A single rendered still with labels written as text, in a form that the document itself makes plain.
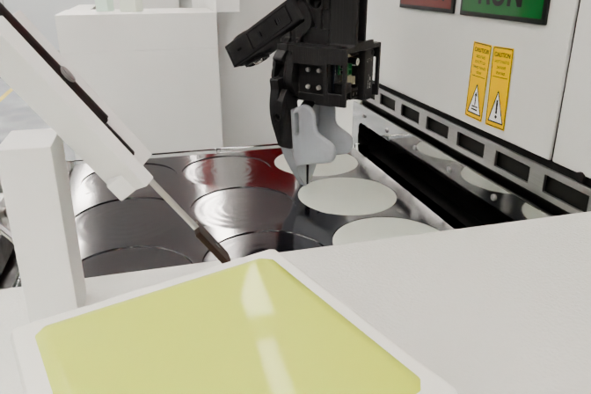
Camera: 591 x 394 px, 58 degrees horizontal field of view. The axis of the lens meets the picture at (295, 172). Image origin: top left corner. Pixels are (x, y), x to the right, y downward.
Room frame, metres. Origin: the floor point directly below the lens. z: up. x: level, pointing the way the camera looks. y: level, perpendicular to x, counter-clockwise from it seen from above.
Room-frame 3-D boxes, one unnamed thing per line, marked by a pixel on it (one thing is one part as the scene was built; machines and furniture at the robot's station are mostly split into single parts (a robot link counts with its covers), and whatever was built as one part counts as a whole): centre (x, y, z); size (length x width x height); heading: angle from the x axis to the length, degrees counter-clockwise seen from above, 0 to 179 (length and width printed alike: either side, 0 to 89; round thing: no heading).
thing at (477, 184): (0.55, -0.15, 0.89); 0.44 x 0.02 x 0.10; 15
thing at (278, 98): (0.52, 0.01, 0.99); 0.05 x 0.02 x 0.09; 146
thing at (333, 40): (0.52, -0.03, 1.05); 0.09 x 0.08 x 0.12; 56
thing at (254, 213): (0.48, 0.05, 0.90); 0.34 x 0.34 x 0.01; 15
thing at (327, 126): (0.54, -0.03, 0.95); 0.06 x 0.03 x 0.09; 56
